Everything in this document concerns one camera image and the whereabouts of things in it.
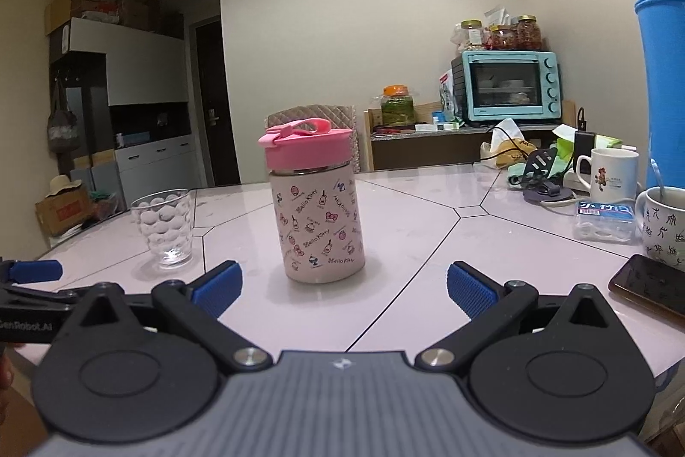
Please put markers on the black phone stand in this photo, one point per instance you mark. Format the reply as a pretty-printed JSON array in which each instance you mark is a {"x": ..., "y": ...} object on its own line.
[{"x": 540, "y": 165}]

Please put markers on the glass jar with gold lid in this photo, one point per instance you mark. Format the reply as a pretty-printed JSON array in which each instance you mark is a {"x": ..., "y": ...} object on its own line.
[{"x": 471, "y": 37}]

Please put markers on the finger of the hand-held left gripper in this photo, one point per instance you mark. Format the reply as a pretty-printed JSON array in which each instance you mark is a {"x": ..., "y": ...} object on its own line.
[
  {"x": 33, "y": 270},
  {"x": 37, "y": 297}
]

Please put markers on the quilted beige chair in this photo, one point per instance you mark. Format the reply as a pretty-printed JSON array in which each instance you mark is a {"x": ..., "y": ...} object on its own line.
[{"x": 342, "y": 125}]

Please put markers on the wooden side shelf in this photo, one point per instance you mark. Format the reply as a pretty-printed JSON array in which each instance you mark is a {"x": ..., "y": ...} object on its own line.
[{"x": 428, "y": 149}]

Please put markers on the mint green cloth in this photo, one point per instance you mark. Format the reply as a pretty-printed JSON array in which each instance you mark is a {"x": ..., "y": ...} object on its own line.
[{"x": 516, "y": 177}]

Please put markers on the white mug with black figures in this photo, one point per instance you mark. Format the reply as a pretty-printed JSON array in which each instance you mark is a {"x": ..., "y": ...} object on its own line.
[{"x": 666, "y": 232}]

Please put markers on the green tissue pack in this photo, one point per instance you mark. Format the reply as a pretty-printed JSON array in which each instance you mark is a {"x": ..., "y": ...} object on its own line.
[{"x": 613, "y": 142}]

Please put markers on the yellow bag with white tissue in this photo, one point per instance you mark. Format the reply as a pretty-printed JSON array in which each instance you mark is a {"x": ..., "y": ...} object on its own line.
[{"x": 511, "y": 146}]

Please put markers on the black smartphone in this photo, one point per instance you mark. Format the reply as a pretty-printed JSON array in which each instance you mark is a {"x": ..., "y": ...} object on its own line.
[{"x": 650, "y": 283}]

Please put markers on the cardboard boxes on cabinet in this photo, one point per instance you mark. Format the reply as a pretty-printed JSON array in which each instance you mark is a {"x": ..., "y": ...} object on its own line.
[{"x": 107, "y": 10}]

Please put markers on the clear box with blue label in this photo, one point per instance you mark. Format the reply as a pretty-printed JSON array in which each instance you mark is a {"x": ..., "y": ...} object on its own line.
[{"x": 604, "y": 221}]

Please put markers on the straw hat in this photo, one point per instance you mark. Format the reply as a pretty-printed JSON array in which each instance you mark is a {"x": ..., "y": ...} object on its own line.
[{"x": 64, "y": 185}]

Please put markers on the white and black cabinet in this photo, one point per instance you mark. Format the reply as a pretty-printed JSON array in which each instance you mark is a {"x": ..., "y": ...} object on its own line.
[{"x": 144, "y": 77}]

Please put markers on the tall blue thermos bottle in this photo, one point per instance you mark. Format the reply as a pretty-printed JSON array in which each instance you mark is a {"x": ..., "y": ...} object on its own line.
[{"x": 661, "y": 77}]

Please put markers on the white mug with bear print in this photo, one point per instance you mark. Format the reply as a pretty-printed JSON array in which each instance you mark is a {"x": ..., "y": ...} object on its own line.
[{"x": 613, "y": 176}]

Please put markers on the cardboard box with red print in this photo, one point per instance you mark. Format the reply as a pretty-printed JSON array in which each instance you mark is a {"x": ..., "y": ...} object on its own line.
[{"x": 64, "y": 213}]

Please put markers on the metal spoon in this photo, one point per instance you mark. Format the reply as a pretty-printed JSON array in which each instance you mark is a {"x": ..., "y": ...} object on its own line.
[{"x": 659, "y": 178}]

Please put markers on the dark brown door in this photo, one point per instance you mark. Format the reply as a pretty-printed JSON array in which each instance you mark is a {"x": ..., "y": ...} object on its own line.
[{"x": 217, "y": 114}]

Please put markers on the green jar with orange lid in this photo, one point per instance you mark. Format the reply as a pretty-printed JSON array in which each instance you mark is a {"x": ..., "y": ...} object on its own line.
[{"x": 398, "y": 106}]

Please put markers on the clear dimpled glass cup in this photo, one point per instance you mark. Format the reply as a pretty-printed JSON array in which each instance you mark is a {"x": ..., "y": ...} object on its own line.
[{"x": 163, "y": 229}]

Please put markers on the printed white steel bottle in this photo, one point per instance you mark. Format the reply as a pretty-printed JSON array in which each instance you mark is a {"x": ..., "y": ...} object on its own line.
[{"x": 321, "y": 227}]

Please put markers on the red and white snack bag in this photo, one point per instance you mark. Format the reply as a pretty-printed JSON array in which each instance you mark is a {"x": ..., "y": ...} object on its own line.
[{"x": 448, "y": 95}]

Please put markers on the grey hanging bag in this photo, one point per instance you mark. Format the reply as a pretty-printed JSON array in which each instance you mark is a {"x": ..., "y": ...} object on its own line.
[{"x": 63, "y": 128}]

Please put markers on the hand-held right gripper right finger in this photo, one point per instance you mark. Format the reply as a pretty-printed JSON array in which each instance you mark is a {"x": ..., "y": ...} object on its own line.
[{"x": 472, "y": 293}]

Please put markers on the teal toaster oven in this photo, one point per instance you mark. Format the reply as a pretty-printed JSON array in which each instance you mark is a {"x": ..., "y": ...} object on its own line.
[{"x": 508, "y": 85}]

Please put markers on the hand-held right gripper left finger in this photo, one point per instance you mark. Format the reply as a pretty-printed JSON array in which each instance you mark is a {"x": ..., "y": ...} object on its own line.
[{"x": 217, "y": 290}]

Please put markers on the black power bank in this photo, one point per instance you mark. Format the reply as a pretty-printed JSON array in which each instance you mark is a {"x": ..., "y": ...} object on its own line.
[{"x": 584, "y": 149}]

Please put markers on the small jar of red food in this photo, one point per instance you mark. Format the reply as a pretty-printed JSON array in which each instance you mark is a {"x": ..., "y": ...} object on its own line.
[{"x": 503, "y": 38}]

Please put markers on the tall jar of red food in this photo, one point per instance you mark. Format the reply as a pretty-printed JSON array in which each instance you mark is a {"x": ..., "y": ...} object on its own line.
[{"x": 528, "y": 34}]

